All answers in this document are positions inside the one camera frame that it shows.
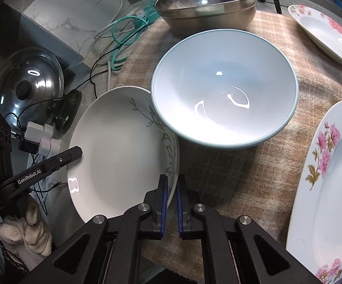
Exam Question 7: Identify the glass pot lid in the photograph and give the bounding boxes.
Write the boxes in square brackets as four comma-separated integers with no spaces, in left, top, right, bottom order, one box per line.
[0,47,64,125]

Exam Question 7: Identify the teal power strip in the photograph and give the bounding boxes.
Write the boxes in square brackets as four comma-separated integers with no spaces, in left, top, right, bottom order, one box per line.
[123,6,157,27]

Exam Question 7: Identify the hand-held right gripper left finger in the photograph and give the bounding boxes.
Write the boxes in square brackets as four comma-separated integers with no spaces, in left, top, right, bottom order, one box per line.
[20,175,169,284]

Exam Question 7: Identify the white charger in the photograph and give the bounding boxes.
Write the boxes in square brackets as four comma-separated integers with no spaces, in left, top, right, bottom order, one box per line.
[25,121,45,143]

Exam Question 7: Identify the white leaf-pattern plate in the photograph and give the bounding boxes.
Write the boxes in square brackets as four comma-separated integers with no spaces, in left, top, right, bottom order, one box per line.
[67,86,180,224]

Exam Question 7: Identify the light blue bowl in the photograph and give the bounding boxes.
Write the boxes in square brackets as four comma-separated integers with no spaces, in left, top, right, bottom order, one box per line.
[151,29,300,150]

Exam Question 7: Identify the small pink floral plate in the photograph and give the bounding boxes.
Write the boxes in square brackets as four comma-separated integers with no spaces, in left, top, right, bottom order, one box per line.
[287,4,342,73]

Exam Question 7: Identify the dark translucent plastic piece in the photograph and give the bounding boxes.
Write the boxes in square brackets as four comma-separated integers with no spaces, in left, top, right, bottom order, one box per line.
[54,90,82,133]

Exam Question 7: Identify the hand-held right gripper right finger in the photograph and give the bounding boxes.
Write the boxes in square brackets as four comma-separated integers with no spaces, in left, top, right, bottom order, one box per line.
[176,174,322,284]

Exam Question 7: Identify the thin black cable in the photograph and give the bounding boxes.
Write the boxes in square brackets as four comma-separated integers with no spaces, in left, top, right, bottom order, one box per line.
[4,34,130,131]

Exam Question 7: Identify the large stainless steel bowl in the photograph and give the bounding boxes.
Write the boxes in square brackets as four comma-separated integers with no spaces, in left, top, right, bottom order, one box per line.
[158,0,258,35]

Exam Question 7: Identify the large pink floral plate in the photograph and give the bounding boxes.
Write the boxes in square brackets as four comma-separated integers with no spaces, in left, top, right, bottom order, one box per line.
[286,99,342,281]

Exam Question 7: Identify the white plug adapter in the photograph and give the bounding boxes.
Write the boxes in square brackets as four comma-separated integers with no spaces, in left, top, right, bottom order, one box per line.
[39,124,63,156]

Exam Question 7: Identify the beige plaid cloth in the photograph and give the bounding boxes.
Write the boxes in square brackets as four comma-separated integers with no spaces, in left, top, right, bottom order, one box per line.
[106,9,342,283]

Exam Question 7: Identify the person's left hand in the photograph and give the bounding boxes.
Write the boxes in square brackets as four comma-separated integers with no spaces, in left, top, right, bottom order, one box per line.
[0,204,53,268]

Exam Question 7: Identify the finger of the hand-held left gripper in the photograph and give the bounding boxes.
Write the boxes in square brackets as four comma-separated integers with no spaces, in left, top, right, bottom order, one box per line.
[45,146,83,173]

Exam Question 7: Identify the green cable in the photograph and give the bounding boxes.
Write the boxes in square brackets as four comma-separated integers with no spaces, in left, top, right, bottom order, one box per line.
[111,0,160,72]

